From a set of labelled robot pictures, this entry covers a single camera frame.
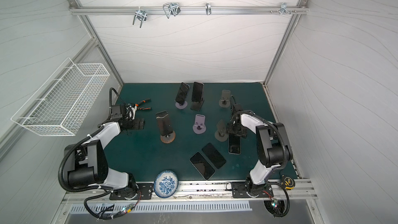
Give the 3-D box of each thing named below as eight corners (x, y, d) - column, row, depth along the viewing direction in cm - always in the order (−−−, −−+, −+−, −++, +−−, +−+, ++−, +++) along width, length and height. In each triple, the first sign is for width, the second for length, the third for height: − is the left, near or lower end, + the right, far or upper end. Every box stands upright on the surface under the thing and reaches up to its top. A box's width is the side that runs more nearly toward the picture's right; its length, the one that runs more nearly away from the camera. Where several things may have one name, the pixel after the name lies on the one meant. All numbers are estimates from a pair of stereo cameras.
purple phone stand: (193, 134, 95) (193, 125, 87) (194, 123, 100) (193, 114, 91) (205, 134, 95) (205, 125, 87) (205, 123, 100) (205, 114, 91)
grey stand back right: (219, 107, 109) (220, 97, 101) (218, 100, 114) (220, 89, 105) (229, 107, 109) (232, 97, 101) (228, 100, 114) (230, 89, 105)
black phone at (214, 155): (218, 169, 83) (218, 168, 82) (201, 150, 90) (201, 148, 89) (226, 162, 86) (226, 160, 84) (209, 143, 93) (209, 141, 91)
